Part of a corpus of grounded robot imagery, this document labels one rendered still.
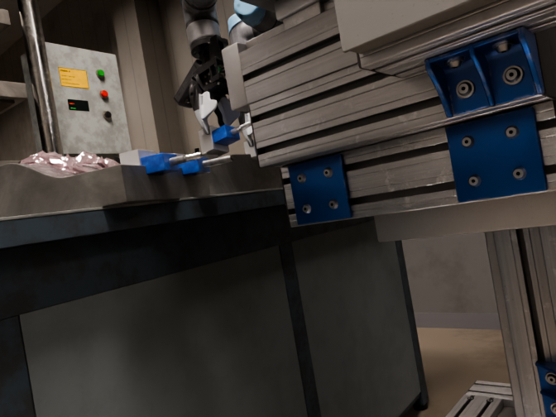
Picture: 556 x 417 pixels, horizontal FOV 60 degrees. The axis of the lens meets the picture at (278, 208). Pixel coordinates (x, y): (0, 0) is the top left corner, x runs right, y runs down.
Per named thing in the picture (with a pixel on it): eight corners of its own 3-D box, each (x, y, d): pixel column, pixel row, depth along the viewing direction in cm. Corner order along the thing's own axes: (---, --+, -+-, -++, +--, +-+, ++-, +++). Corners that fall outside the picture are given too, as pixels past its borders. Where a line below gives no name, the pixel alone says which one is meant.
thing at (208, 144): (261, 136, 100) (257, 112, 101) (246, 132, 96) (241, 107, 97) (218, 157, 107) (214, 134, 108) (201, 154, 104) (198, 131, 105)
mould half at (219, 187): (284, 189, 118) (275, 136, 118) (209, 198, 98) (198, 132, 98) (155, 215, 149) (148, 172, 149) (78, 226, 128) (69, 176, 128)
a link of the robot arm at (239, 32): (247, 7, 129) (220, 16, 132) (255, 47, 129) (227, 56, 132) (260, 16, 136) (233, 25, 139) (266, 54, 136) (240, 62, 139)
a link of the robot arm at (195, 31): (179, 31, 108) (206, 43, 114) (182, 50, 107) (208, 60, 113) (201, 15, 103) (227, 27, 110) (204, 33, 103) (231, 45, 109)
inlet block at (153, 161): (212, 172, 76) (206, 139, 76) (196, 171, 71) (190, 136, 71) (143, 187, 80) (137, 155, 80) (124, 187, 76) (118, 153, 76)
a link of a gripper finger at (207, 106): (212, 120, 97) (213, 83, 101) (193, 131, 101) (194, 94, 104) (222, 126, 99) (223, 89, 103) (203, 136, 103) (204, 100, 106)
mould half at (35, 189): (211, 196, 93) (202, 141, 93) (127, 201, 69) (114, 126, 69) (20, 232, 110) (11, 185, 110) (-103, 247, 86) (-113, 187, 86)
